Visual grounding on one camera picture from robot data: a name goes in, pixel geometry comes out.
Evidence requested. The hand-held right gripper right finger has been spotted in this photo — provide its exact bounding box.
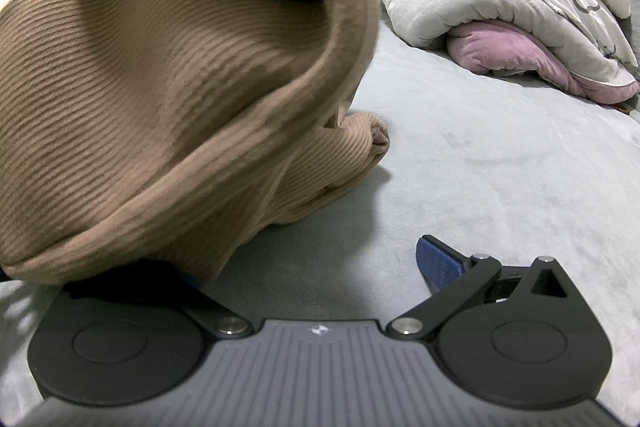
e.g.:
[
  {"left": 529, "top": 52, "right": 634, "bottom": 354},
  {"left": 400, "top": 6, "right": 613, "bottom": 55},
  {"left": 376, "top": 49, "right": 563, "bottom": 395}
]
[{"left": 387, "top": 234, "right": 583, "bottom": 341}]

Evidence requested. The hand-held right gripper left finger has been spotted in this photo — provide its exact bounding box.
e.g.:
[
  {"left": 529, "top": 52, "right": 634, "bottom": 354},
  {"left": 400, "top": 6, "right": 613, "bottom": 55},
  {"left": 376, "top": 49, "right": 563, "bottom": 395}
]
[{"left": 64, "top": 259, "right": 254, "bottom": 339}]

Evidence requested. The brown ribbed sweater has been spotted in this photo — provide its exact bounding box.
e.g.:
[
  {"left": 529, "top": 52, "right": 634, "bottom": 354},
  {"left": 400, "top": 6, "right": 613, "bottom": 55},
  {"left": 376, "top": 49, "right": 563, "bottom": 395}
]
[{"left": 0, "top": 0, "right": 391, "bottom": 286}]

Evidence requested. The pink pillow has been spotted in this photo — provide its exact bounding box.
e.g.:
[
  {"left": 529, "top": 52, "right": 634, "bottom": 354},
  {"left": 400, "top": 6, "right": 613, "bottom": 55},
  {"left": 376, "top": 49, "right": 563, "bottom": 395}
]
[{"left": 446, "top": 19, "right": 640, "bottom": 104}]

